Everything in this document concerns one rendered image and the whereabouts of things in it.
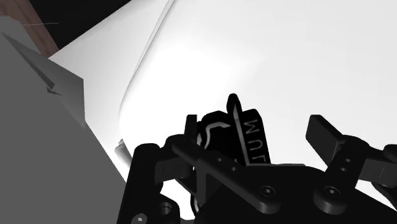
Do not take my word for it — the small grey cylinder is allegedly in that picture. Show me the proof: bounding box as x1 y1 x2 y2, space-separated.
115 138 133 169

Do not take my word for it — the black object with pale print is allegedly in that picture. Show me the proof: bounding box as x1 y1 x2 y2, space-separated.
190 93 271 216

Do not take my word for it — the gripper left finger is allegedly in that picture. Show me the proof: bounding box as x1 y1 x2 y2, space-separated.
117 114 282 224

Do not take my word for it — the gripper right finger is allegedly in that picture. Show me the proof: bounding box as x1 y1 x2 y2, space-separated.
305 114 397 216

